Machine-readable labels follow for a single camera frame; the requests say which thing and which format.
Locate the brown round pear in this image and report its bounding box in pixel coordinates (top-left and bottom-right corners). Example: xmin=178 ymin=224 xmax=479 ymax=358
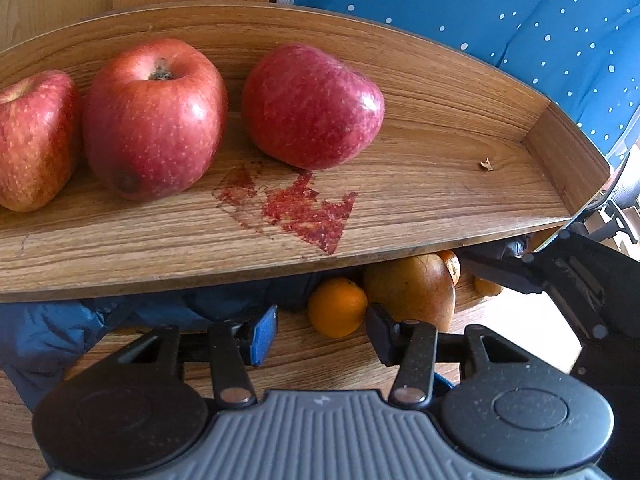
xmin=362 ymin=254 xmax=456 ymax=332

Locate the small orange tangerine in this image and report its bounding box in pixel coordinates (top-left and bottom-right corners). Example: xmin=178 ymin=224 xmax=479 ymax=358
xmin=437 ymin=250 xmax=461 ymax=285

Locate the small brown kiwi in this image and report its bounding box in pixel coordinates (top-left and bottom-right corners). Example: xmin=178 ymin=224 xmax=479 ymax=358
xmin=474 ymin=276 xmax=503 ymax=297

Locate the wooden desk shelf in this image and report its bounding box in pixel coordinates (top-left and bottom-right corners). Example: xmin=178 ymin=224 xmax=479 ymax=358
xmin=0 ymin=1 xmax=612 ymax=304

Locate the dark blue jacket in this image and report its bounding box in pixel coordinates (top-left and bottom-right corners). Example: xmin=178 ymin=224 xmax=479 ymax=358
xmin=0 ymin=271 xmax=367 ymax=411

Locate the rightmost dark red apple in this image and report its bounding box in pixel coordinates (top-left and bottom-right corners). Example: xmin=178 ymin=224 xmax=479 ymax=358
xmin=241 ymin=44 xmax=385 ymax=170

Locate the blue polka dot fabric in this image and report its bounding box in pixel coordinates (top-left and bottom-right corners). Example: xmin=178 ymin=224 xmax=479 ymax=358
xmin=276 ymin=0 xmax=639 ymax=165

